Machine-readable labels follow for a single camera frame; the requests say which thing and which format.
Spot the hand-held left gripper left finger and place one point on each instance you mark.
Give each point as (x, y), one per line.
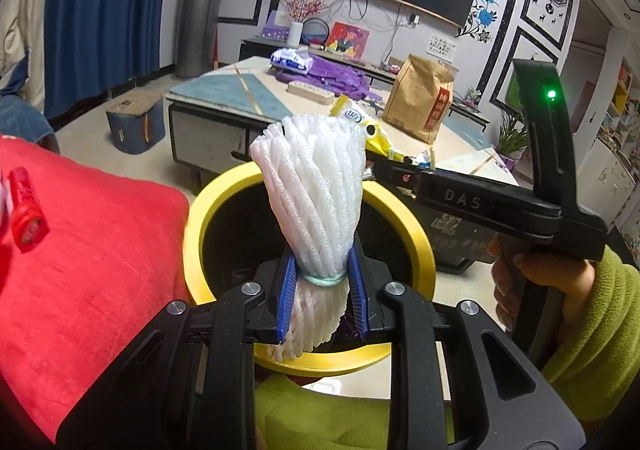
(286, 302)

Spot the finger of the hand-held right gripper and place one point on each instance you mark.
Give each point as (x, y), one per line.
(395, 170)

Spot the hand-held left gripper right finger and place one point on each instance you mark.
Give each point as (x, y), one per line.
(358, 302)

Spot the yellow snack packet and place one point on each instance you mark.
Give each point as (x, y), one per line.
(360, 122)

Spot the yellow rimmed black trash bin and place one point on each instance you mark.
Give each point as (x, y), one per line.
(325, 363)

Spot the white foam fruit net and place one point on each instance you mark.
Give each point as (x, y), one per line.
(310, 180)

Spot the person's right forearm green sleeve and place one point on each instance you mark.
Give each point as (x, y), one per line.
(600, 340)

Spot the person's right hand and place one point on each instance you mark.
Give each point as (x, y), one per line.
(550, 280)

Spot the green potted plant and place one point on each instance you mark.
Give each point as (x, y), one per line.
(512, 140)

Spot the brown paper bag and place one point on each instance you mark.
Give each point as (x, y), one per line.
(420, 95)

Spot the purple plastic bag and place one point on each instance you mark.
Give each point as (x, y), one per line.
(335, 75)

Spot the beige power strip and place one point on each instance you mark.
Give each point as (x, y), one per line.
(310, 92)

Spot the green fleece clothing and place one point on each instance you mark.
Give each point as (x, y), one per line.
(320, 420)

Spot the white paper notice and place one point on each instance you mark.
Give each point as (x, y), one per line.
(442, 47)

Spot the colourful painting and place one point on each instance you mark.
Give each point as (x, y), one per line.
(350, 37)

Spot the blue white tissue pack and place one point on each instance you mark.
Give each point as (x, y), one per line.
(291, 61)

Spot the round black framed ornament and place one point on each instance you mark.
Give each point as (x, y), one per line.
(317, 32)

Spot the white vase with red flowers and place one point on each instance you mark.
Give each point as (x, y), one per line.
(296, 32)

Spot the purple box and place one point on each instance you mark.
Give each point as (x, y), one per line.
(275, 27)

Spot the red floral blanket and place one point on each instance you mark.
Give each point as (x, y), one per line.
(100, 290)

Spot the dark television cabinet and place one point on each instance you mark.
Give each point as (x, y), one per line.
(250, 50)

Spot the white and blue coffee table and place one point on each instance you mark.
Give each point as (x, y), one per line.
(220, 90)

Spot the blue storage stool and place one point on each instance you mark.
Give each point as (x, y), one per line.
(132, 122)

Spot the grey metal pipe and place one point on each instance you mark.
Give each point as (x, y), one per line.
(200, 5)

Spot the red plastic bottle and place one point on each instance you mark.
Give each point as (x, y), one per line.
(25, 210)

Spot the dark blue cloth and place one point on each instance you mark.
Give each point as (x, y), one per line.
(20, 120)

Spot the blue curtain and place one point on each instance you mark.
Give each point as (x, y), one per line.
(105, 5)

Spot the beige hanging cloth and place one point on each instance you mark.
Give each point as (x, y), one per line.
(25, 20)

